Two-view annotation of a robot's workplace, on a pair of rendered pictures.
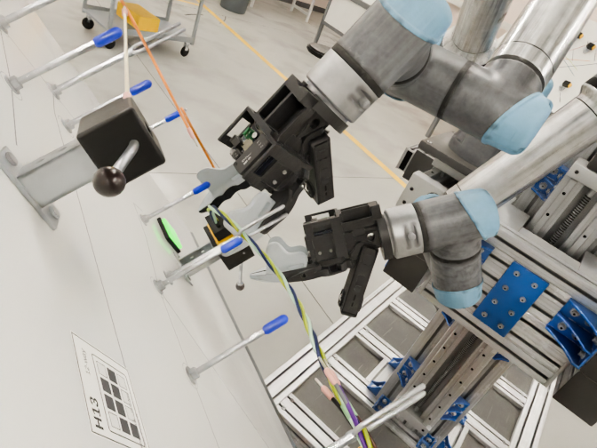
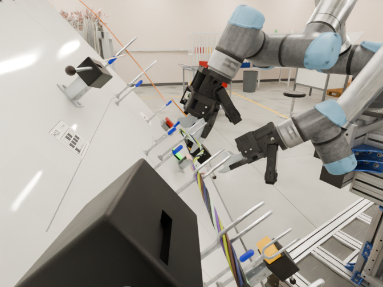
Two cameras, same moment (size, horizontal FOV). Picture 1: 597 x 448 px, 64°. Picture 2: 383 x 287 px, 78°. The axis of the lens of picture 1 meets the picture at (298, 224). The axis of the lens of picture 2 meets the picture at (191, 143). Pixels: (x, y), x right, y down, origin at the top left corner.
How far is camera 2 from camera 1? 0.25 m
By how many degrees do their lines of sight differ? 29
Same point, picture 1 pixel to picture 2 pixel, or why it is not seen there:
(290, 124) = (202, 84)
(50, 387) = (35, 116)
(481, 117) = (298, 54)
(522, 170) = (364, 87)
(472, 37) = not seen: hidden behind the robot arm
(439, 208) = (304, 114)
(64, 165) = (76, 83)
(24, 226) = (58, 98)
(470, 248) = (330, 132)
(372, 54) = (227, 42)
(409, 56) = (245, 37)
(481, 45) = not seen: hidden behind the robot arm
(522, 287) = not seen: outside the picture
